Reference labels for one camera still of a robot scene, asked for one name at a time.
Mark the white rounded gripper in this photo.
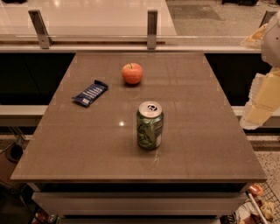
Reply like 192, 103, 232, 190
240, 11, 280, 130

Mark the green soda can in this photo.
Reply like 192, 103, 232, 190
136, 101, 164, 150

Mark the red apple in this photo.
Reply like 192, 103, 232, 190
122, 63, 144, 85

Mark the blue snack bar wrapper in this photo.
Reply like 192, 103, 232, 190
73, 80, 109, 108

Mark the grey table drawer front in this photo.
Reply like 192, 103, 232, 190
32, 192, 247, 216

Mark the dark round bin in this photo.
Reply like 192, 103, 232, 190
5, 144, 23, 164

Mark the right metal railing bracket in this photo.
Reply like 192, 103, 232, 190
260, 11, 276, 26

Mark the metal railing bracket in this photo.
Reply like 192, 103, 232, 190
260, 11, 276, 26
28, 10, 53, 49
147, 10, 158, 50

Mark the middle metal railing bracket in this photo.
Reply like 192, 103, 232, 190
147, 10, 158, 50

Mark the wire basket with snacks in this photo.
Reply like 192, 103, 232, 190
228, 183, 280, 224

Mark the left metal railing bracket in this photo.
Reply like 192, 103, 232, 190
28, 10, 53, 49

